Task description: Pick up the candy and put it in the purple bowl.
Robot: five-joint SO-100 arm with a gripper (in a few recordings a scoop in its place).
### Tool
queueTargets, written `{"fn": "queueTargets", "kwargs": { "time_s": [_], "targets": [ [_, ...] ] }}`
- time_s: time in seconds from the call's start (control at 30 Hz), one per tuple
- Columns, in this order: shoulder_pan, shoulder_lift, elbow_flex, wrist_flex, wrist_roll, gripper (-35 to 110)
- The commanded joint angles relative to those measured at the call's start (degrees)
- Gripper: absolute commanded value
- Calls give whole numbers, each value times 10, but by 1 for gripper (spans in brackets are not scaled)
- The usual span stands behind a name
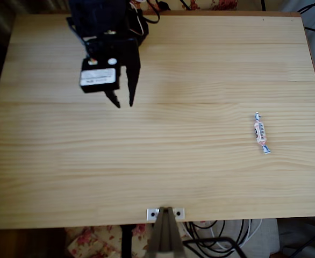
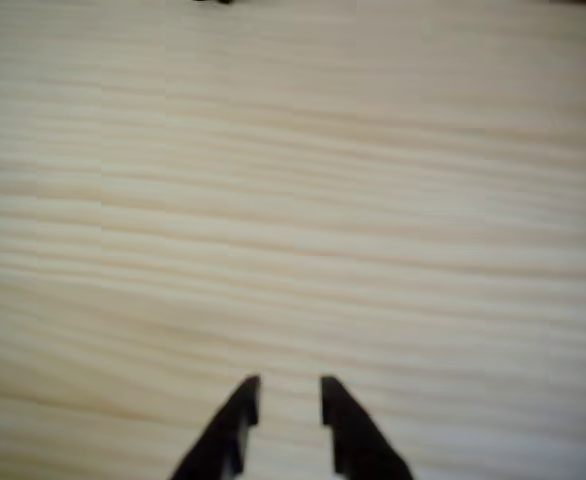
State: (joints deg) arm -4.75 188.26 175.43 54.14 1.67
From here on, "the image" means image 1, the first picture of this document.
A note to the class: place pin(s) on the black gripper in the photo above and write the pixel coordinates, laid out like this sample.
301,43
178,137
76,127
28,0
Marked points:
130,57

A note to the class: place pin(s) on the pink white candy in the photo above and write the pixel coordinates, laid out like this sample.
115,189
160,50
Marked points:
260,133

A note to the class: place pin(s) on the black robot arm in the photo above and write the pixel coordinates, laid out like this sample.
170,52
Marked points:
98,16

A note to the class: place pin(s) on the floral patterned cloth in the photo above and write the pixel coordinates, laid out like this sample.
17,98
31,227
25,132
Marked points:
222,4
93,242

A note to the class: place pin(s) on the black camera box white label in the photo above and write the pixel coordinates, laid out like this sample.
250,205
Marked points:
98,76

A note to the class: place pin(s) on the silver metal mounting bracket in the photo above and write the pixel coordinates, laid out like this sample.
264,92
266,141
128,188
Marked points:
150,212

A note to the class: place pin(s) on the metal clamp bracket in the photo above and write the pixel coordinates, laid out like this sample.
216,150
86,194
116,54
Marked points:
165,233

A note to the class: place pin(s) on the black table leg post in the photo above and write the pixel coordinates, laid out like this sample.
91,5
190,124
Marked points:
126,242

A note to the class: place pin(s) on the thin black post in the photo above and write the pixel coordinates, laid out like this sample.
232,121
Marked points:
263,4

